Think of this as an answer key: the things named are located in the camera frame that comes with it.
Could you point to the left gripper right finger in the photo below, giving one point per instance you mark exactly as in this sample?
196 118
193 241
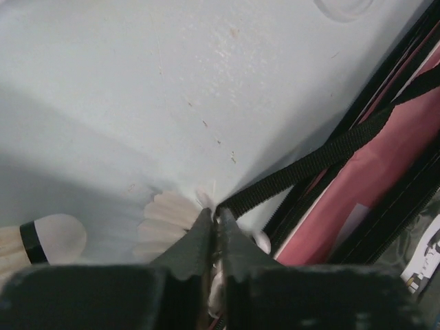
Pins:
240 257

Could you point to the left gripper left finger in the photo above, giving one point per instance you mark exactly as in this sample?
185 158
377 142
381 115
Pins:
188 265

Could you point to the white feather shuttlecock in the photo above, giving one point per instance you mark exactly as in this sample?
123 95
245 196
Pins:
56 239
168 217

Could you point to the black SPORT racket bag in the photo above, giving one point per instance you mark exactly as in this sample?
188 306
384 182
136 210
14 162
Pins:
327 214

